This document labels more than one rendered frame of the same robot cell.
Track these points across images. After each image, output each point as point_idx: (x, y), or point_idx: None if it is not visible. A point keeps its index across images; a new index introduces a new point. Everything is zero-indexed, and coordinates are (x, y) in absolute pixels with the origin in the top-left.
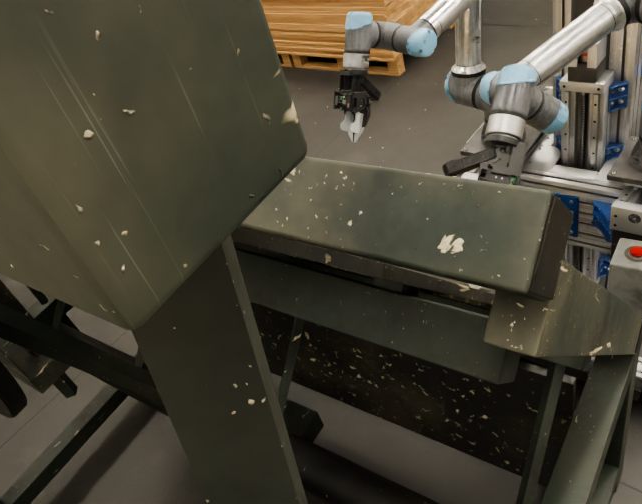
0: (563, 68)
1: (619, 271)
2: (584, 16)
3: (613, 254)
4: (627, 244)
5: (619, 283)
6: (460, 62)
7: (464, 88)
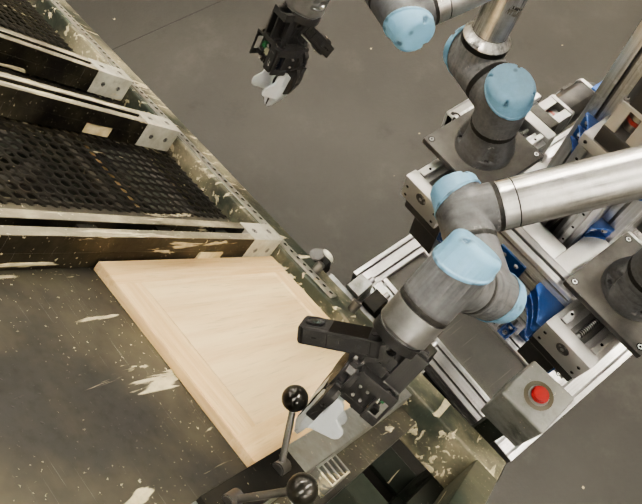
0: (602, 106)
1: (507, 404)
2: (641, 159)
3: (513, 381)
4: (535, 375)
5: (501, 410)
6: (478, 29)
7: (466, 66)
